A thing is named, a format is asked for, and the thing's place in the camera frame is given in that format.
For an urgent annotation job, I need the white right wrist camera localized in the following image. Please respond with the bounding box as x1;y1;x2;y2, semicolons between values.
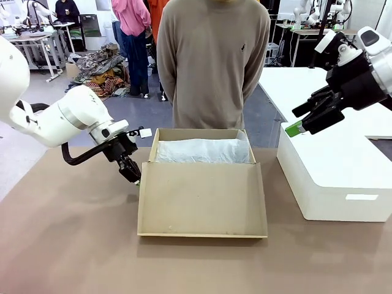
314;29;335;53

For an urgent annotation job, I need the person in pink hoodie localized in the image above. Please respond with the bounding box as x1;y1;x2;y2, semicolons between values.
111;0;153;99

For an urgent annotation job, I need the white background desk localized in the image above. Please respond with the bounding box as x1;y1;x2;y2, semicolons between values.
50;21;88;53

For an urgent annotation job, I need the person in beige sweater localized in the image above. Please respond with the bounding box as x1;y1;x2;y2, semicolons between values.
156;0;272;130

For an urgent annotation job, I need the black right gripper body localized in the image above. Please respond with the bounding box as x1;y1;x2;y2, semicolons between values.
325;53;390;111

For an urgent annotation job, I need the person in black top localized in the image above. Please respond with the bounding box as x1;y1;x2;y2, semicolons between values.
54;0;81;24

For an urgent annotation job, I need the dark grey crate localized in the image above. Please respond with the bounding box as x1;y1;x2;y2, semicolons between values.
81;20;102;37

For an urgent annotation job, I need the grey background work table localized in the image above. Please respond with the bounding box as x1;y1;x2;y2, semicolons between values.
0;32;64;83

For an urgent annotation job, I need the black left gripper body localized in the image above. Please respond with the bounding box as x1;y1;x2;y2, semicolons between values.
103;131;139;164

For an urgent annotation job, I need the white background table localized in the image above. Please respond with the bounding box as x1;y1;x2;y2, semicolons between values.
289;28;337;68

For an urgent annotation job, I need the brown cardboard shoe box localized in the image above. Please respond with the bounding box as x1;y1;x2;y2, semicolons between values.
137;127;268;239

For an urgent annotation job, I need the large white foam box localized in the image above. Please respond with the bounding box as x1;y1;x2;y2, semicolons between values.
276;122;392;223

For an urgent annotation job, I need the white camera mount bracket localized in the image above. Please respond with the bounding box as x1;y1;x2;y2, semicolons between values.
336;43;364;67

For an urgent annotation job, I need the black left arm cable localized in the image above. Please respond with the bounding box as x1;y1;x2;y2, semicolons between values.
15;100;110;167

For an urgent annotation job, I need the person in orange top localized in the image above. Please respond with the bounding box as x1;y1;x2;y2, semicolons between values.
148;0;171;43

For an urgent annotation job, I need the white tissue paper sheet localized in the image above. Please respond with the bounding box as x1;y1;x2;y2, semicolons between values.
156;129;252;165

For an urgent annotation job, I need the small cardboard box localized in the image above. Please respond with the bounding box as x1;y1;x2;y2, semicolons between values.
66;61;81;80

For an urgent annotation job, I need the white plastic bin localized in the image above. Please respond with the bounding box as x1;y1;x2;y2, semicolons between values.
104;26;121;47

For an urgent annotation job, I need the pile of patterned clothes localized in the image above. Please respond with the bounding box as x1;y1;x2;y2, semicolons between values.
66;42;132;99

